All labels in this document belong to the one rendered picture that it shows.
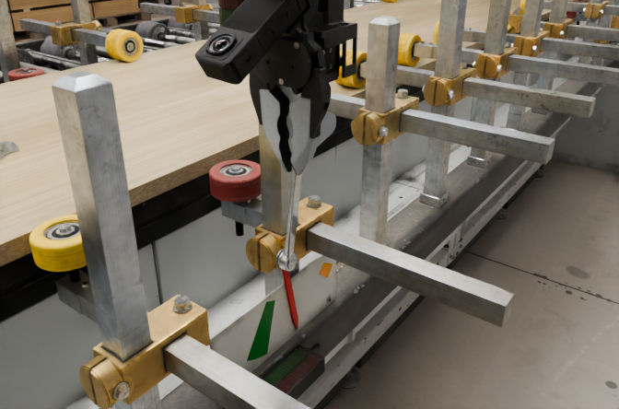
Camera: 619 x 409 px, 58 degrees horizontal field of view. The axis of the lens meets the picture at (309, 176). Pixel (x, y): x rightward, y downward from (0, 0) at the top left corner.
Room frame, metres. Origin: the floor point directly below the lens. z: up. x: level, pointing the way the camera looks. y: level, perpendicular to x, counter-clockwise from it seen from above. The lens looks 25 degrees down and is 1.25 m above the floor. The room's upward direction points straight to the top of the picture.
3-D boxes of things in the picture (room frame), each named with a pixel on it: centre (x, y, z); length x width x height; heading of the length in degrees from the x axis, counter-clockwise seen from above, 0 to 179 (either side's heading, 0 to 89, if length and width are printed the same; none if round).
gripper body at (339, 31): (0.56, 0.01, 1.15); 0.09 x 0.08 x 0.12; 143
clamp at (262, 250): (0.67, 0.03, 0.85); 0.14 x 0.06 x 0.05; 143
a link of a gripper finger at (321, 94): (0.53, 0.00, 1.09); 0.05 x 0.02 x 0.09; 53
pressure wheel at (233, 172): (0.76, 0.11, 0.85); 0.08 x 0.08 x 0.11
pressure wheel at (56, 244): (0.58, 0.29, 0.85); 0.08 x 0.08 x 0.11
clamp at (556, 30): (1.67, -0.73, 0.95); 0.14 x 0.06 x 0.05; 143
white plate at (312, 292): (0.62, 0.04, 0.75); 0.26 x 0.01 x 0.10; 143
